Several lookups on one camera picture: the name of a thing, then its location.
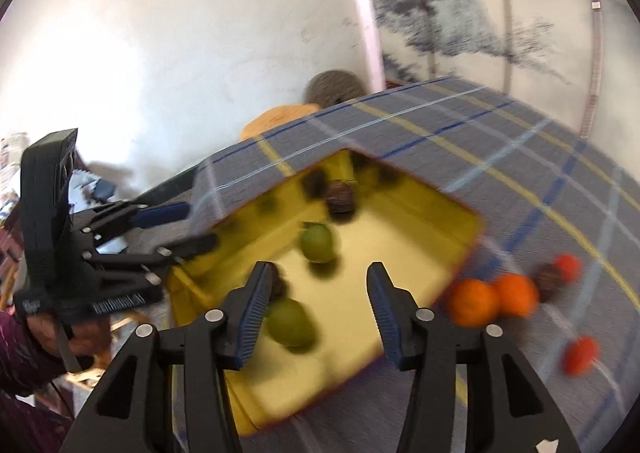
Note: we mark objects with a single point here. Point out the person's left hand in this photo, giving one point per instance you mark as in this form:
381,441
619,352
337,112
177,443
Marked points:
90,333

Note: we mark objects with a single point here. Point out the red cherry tomato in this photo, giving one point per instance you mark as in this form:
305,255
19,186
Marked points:
581,355
568,267

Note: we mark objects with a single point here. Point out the orange tangerine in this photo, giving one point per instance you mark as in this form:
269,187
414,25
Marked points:
472,303
518,294

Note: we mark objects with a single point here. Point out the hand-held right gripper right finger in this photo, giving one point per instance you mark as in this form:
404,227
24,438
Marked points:
382,313

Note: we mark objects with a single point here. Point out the blue white cloth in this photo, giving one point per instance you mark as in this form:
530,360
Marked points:
95,187

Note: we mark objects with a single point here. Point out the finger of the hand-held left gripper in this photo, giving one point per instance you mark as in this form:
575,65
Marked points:
162,214
192,245

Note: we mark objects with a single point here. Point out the person's left forearm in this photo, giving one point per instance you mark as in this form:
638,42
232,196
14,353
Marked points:
22,383

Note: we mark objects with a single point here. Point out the light wooden chair frame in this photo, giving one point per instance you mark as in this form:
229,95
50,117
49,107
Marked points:
125,324

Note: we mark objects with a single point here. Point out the green tomato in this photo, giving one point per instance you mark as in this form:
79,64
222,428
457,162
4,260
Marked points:
317,243
291,327

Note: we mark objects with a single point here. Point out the gold red tin box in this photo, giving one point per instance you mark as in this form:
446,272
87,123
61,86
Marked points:
400,253

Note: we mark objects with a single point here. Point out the grey round millstone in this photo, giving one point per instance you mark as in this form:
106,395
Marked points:
332,85

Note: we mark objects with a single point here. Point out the dark brown water chestnut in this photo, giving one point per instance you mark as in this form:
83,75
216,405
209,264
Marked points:
278,284
340,198
548,280

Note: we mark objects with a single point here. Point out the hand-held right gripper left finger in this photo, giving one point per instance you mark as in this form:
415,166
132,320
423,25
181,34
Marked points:
252,318

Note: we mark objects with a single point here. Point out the landscape painted folding screen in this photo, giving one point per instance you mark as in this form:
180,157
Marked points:
525,8

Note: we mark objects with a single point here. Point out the orange wooden stool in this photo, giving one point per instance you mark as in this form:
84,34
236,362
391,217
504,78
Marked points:
280,118

